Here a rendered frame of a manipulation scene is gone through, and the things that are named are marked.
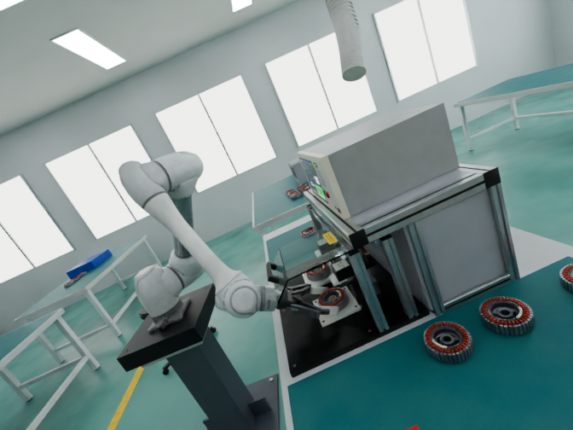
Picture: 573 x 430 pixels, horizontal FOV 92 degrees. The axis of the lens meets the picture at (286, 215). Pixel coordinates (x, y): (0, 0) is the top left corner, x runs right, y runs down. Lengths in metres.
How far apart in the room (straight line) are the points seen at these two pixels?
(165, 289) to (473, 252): 1.28
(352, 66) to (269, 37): 3.93
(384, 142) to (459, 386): 0.64
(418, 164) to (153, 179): 0.89
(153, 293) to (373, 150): 1.15
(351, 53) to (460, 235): 1.53
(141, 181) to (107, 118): 5.11
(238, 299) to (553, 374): 0.72
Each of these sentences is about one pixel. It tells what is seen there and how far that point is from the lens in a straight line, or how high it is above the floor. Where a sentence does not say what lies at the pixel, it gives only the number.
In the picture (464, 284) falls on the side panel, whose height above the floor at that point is 0.80.
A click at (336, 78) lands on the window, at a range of 5.97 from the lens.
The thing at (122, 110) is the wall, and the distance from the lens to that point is 6.09.
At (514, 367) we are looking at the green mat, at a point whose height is 0.75.
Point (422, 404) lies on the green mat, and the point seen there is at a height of 0.75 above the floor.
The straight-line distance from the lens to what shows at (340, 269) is 1.01.
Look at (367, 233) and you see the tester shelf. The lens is 0.77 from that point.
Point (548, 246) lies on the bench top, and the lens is 1.26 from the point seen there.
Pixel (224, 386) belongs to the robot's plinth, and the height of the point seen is 0.37.
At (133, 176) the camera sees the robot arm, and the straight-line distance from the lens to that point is 1.12.
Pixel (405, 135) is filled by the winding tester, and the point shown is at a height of 1.28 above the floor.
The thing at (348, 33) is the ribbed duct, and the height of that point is 1.81.
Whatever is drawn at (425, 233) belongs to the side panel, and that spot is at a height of 1.02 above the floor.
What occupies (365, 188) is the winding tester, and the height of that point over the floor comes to 1.18.
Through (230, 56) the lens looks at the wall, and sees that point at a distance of 5.82.
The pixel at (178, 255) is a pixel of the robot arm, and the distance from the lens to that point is 1.50.
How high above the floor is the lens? 1.43
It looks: 16 degrees down
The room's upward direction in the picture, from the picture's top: 25 degrees counter-clockwise
